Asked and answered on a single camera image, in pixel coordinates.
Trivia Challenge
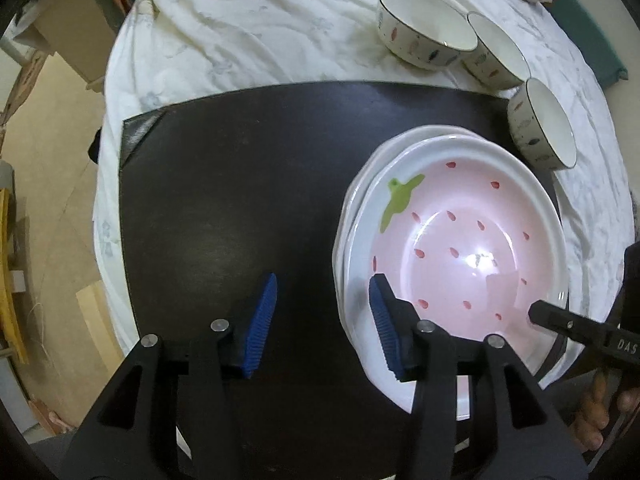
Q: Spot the large pink strawberry plate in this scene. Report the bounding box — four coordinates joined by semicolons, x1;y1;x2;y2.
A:
345;134;571;422

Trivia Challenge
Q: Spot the beige cabinet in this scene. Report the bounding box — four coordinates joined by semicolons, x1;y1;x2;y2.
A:
14;0;132;92

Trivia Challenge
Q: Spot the teal bed cushion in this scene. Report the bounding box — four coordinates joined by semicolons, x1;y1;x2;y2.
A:
534;0;629;87

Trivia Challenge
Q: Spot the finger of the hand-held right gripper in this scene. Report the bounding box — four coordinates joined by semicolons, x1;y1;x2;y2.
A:
620;244;640;331
528;300;610;348

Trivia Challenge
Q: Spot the person's right hand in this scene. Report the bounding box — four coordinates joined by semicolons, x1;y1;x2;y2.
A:
570;369;640;456

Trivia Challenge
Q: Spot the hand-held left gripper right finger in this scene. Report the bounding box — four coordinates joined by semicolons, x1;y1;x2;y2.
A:
368;273;589;480

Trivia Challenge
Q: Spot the white fish print bowl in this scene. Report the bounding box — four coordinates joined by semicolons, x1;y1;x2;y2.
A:
506;78;578;172
461;12;532;91
376;0;479;69

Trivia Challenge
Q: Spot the dark leather mat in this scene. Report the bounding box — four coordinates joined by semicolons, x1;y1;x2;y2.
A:
119;78;572;467

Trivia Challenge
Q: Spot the wooden board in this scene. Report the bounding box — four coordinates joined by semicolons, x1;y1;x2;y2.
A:
75;280;127;357

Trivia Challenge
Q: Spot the white bed sheet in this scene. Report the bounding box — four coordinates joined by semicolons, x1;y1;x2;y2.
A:
92;0;636;356

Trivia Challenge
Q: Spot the yellow wooden frame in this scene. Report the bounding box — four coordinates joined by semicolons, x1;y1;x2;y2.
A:
0;185;30;367

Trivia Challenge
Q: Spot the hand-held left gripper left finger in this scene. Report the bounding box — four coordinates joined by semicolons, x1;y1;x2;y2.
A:
65;273;279;480

